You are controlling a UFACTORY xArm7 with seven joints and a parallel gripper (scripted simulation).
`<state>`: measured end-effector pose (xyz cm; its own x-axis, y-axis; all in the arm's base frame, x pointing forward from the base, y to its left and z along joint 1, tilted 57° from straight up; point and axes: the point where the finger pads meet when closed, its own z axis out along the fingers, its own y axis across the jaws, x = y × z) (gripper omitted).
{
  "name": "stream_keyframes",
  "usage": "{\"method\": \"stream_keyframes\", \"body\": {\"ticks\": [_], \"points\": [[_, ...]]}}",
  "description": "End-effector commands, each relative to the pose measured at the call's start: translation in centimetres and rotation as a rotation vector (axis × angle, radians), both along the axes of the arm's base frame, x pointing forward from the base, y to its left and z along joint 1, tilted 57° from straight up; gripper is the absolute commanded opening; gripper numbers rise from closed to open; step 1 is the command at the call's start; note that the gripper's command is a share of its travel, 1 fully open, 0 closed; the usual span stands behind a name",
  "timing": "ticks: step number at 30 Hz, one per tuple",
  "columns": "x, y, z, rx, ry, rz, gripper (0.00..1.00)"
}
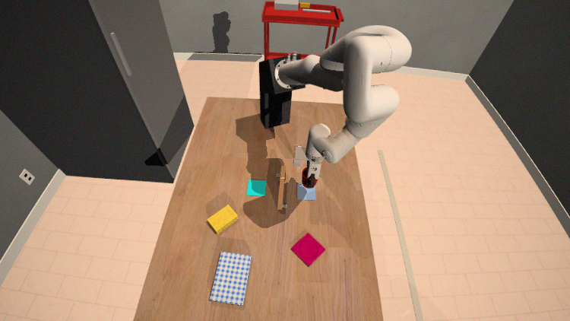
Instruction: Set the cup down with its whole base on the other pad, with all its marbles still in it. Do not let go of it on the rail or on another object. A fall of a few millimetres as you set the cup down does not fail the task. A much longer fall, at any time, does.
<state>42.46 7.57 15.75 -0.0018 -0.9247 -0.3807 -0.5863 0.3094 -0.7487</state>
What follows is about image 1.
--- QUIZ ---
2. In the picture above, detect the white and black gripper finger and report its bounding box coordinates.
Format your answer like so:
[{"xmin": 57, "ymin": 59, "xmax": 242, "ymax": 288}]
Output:
[{"xmin": 306, "ymin": 173, "xmax": 315, "ymax": 188}]

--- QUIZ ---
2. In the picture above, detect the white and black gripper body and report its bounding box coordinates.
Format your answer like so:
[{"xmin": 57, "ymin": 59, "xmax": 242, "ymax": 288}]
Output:
[{"xmin": 307, "ymin": 159, "xmax": 324, "ymax": 180}]

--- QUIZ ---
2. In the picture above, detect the yellow sponge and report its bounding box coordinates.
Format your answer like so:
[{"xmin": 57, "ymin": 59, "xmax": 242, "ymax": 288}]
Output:
[{"xmin": 207, "ymin": 205, "xmax": 239, "ymax": 234}]

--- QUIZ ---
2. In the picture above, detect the blue and white checkered cloth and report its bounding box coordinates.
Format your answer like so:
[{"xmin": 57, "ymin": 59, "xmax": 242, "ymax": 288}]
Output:
[{"xmin": 210, "ymin": 252, "xmax": 252, "ymax": 306}]

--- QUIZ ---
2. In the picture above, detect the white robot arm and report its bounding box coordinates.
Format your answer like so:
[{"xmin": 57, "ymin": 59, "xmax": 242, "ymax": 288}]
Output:
[{"xmin": 274, "ymin": 25, "xmax": 412, "ymax": 167}]

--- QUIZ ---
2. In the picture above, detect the pink square coaster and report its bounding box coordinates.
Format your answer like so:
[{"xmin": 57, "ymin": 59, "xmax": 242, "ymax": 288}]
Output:
[{"xmin": 291, "ymin": 233, "xmax": 325, "ymax": 267}]

